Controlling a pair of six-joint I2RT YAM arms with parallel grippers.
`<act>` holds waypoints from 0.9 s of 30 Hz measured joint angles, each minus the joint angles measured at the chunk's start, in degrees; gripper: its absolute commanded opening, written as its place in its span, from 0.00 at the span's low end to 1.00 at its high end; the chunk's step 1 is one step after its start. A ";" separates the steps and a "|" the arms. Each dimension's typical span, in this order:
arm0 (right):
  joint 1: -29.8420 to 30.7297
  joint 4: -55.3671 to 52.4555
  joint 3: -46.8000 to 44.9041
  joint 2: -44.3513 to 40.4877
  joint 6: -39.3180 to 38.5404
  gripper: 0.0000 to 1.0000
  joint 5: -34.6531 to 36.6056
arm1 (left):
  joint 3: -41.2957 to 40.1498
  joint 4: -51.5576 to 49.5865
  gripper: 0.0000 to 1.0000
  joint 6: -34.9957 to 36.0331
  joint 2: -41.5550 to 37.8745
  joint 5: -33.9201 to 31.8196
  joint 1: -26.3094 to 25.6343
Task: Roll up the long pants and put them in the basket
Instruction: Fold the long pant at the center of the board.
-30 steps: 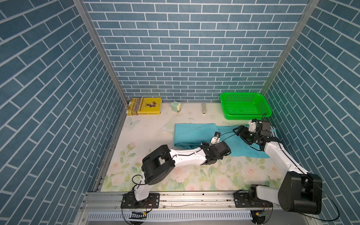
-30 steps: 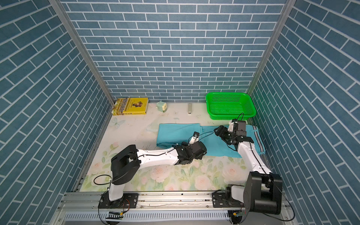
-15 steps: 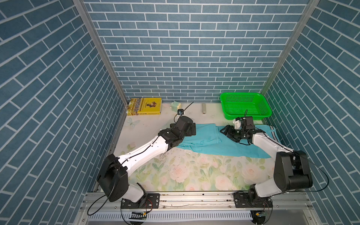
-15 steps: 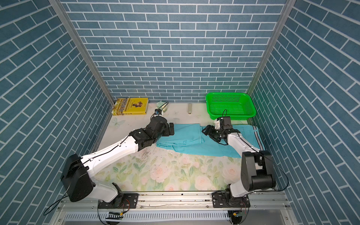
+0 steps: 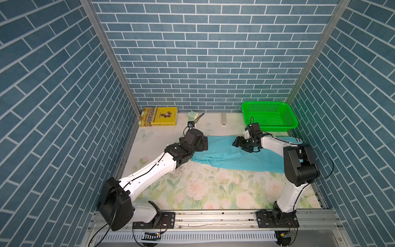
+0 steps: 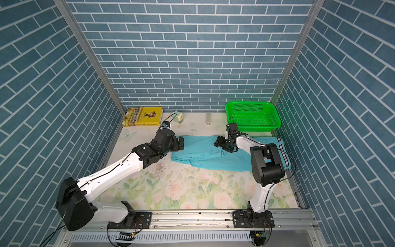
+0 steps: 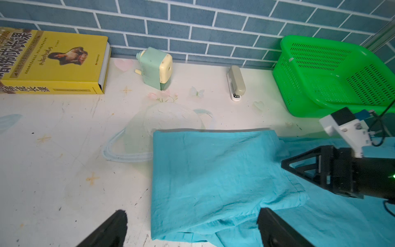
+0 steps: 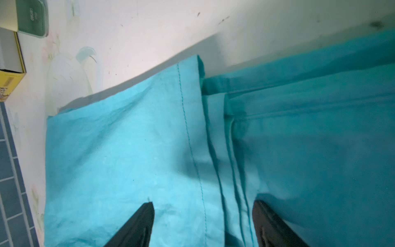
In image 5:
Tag teal long pants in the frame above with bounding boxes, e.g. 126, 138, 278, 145
191, 136, 297, 174

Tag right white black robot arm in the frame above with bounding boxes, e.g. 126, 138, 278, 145
232, 123, 320, 228

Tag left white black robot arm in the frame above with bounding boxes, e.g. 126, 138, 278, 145
97, 128, 208, 231

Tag pale green tape dispenser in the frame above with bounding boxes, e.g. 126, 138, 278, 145
187, 111, 199, 123

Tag green plastic basket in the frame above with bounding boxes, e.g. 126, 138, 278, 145
241, 101, 299, 132

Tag floral table mat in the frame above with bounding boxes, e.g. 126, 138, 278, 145
123, 113, 287, 210

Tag yellow book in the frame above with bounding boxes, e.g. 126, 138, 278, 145
139, 107, 178, 127

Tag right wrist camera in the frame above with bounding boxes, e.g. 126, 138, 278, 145
244, 130, 251, 140

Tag aluminium mounting rail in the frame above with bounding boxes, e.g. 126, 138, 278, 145
82, 209, 352, 247

